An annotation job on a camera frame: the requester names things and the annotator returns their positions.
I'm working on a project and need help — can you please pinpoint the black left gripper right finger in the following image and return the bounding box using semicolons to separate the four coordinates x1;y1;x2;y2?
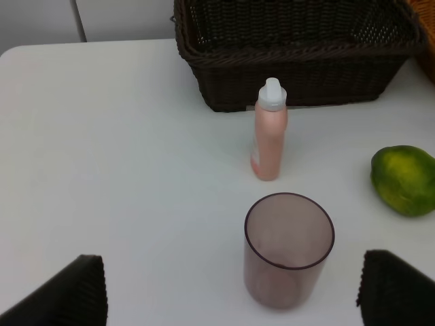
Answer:
356;250;434;326

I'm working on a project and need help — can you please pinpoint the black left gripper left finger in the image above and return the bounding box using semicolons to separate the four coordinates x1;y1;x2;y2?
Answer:
1;255;108;326

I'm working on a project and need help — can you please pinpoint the green mango fruit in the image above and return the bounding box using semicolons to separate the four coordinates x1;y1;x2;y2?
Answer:
370;145;434;217

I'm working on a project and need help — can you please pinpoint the pink bottle white cap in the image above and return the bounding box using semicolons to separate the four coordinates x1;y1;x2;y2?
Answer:
251;77;288;181

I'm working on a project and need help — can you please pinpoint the translucent purple plastic cup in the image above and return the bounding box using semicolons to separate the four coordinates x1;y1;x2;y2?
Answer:
243;192;335;310

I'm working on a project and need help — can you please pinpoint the dark brown wicker basket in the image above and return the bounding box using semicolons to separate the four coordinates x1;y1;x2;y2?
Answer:
172;1;428;113

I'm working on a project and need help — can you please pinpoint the orange wicker basket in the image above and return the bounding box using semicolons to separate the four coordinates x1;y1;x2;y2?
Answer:
406;0;435;86

